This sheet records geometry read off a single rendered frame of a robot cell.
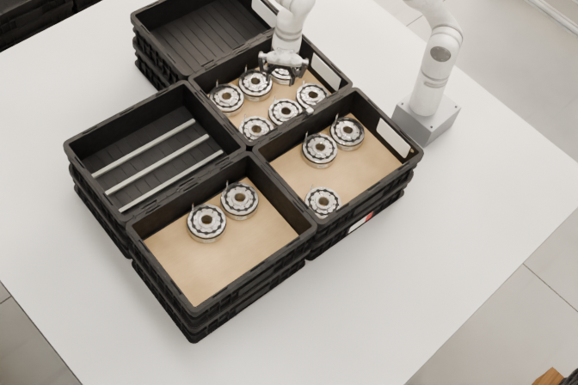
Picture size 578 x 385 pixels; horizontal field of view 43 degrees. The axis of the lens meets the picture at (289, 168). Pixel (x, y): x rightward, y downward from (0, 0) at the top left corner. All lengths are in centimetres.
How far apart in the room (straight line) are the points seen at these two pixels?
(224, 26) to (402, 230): 87
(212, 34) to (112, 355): 104
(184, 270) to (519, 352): 150
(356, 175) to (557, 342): 126
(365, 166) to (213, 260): 53
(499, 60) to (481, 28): 21
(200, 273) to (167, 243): 12
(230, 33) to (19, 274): 98
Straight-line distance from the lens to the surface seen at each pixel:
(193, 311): 176
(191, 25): 241
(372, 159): 215
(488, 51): 378
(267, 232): 197
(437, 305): 212
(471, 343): 291
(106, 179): 206
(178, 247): 194
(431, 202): 228
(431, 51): 213
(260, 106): 220
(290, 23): 183
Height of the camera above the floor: 256
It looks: 56 degrees down
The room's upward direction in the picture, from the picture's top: 12 degrees clockwise
